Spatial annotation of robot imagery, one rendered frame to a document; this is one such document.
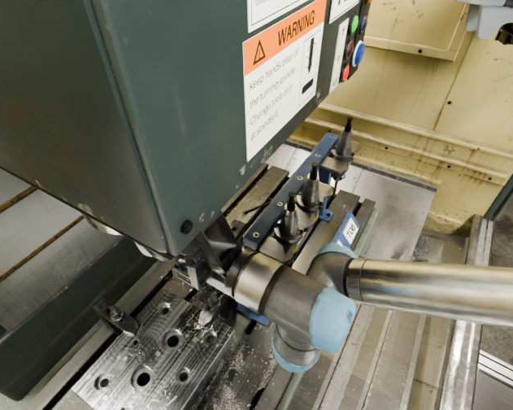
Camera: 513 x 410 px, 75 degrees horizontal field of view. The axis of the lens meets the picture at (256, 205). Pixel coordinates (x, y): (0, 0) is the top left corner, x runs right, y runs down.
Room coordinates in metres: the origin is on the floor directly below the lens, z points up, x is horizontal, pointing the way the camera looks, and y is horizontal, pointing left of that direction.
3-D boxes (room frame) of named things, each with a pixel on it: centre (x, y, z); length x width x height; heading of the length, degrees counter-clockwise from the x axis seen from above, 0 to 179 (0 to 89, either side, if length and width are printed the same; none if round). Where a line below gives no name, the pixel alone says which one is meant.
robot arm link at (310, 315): (0.22, -0.07, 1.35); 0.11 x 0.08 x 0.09; 59
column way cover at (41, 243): (0.60, 0.56, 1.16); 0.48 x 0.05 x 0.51; 149
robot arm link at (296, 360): (0.23, -0.07, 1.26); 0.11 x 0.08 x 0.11; 149
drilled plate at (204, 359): (0.30, 0.23, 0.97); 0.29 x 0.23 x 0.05; 149
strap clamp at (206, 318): (0.43, 0.10, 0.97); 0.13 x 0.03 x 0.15; 149
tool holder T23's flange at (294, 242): (0.47, -0.07, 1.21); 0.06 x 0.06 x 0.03
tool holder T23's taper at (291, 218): (0.47, -0.07, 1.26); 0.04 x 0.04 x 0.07
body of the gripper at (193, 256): (0.30, 0.07, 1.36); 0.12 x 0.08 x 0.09; 59
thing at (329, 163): (0.71, -0.21, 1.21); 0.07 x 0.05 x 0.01; 59
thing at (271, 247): (0.42, -0.04, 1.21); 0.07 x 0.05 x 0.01; 59
